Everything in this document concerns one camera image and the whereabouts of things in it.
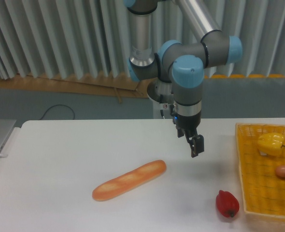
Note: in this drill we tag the toy baguette bread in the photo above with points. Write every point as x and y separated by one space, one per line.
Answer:
129 181

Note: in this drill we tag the brown toy egg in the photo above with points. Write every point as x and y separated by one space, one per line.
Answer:
280 171

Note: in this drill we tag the brown cardboard sheet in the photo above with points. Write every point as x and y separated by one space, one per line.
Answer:
119 87

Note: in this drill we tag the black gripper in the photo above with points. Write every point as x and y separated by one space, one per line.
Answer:
189 125

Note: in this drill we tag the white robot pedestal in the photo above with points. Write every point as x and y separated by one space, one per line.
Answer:
160 104

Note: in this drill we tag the yellow toy bell pepper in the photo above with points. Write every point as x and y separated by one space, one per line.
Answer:
270 144

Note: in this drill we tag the red toy bell pepper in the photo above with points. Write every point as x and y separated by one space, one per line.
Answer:
226 203

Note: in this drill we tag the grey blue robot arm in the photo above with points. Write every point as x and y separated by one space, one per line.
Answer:
178 68

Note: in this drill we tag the yellow woven basket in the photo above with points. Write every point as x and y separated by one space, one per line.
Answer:
263 192

